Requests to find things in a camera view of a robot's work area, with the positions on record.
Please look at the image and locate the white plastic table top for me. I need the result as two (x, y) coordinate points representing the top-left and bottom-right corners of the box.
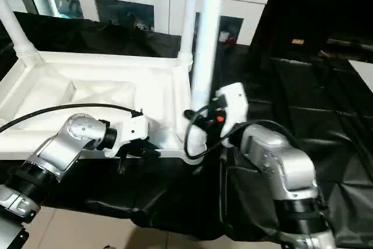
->
(0, 50), (207, 165)

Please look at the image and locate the black work mat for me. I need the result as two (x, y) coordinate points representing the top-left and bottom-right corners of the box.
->
(0, 11), (373, 247)

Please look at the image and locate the white flat board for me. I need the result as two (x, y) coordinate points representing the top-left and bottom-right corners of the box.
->
(349, 59), (373, 92)

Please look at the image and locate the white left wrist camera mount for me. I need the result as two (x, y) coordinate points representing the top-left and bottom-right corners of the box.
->
(104, 115), (150, 157)

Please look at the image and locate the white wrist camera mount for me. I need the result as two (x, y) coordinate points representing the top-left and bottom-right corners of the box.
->
(212, 83), (250, 148)
(104, 115), (150, 157)

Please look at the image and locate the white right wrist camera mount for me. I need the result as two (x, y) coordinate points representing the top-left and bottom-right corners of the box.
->
(212, 83), (250, 148)

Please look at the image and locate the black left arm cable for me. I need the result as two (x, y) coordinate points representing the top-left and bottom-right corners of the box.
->
(0, 103), (143, 133)

